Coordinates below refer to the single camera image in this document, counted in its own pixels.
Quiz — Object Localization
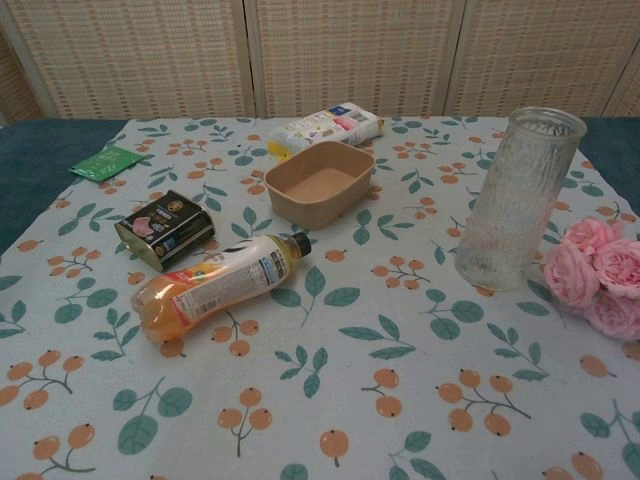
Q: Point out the tall textured glass vase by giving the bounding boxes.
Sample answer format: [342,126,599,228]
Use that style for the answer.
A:
[454,106,587,293]

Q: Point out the brown paper food container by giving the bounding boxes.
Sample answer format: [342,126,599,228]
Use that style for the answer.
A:
[264,140,378,232]

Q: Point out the pink artificial rose bouquet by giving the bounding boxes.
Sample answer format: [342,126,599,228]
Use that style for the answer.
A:
[543,219,640,343]

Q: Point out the woven bamboo folding screen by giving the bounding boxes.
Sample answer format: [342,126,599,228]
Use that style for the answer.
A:
[0,0,640,125]

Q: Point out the green sachet packet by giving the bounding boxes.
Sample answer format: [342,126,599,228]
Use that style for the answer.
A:
[69,146,146,182]

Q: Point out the white printed snack package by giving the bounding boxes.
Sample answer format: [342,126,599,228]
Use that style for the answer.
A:
[266,101,386,160]

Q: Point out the orange juice plastic bottle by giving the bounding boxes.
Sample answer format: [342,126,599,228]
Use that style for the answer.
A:
[130,231,313,345]

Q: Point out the floral orange fruit tablecloth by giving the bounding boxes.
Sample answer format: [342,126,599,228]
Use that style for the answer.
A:
[0,115,640,480]

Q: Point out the black luncheon meat tin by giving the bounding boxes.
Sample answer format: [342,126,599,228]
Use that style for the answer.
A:
[114,189,215,273]

